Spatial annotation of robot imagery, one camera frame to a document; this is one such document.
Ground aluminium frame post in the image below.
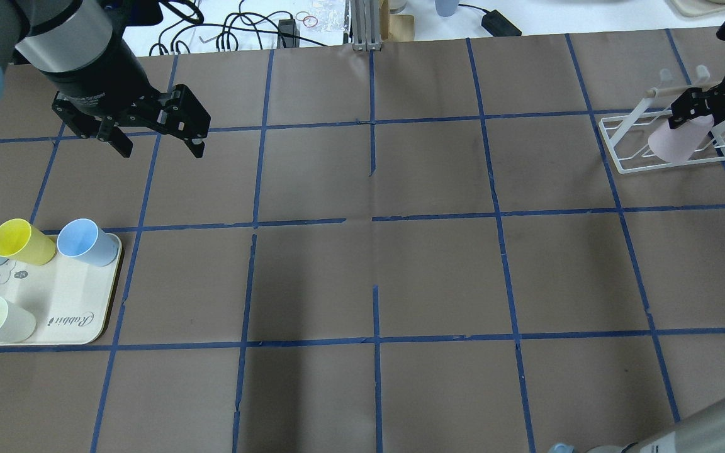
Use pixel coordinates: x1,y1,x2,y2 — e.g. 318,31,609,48
349,0,383,52

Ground pink plastic cup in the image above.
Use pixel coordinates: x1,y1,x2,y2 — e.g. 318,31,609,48
648,116,713,164

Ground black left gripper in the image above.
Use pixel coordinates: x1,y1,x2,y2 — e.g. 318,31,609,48
43,38,211,158

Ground wooden cup stand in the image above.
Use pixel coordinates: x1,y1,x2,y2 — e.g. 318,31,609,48
378,1,415,42

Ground blue plastic cup near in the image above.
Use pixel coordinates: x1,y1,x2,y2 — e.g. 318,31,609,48
57,218,119,267

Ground cream rectangular tray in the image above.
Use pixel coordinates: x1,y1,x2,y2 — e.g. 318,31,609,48
0,234,123,346

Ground blue cup on desk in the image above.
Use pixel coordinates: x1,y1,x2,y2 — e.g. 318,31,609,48
434,0,459,18

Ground white wire rack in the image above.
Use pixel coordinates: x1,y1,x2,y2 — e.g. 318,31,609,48
598,69,725,174

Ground black power adapter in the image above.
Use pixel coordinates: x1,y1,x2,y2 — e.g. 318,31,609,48
481,9,523,37

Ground yellow plastic cup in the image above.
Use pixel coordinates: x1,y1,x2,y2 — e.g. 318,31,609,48
0,218,57,265

